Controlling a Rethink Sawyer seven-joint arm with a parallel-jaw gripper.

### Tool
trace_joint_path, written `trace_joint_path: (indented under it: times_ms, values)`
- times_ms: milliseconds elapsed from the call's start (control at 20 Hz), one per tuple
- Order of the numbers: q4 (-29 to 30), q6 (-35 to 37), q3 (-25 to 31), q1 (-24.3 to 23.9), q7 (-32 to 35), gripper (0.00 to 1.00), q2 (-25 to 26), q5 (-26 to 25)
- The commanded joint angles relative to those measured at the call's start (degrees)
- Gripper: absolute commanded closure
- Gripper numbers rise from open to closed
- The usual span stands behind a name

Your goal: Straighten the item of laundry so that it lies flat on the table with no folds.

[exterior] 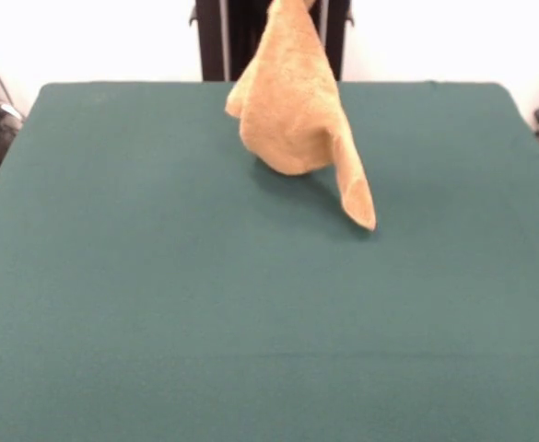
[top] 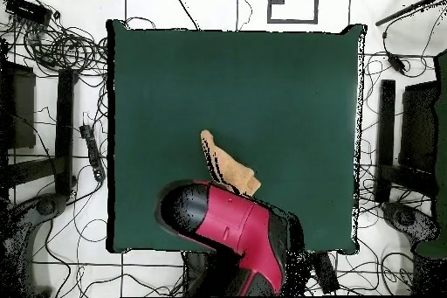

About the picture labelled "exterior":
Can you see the dark green tablecloth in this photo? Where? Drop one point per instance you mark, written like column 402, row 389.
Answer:
column 204, row 322

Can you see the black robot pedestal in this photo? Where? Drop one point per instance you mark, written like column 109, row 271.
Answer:
column 214, row 41

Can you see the tan terry towel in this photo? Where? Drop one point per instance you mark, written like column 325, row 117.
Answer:
column 287, row 106

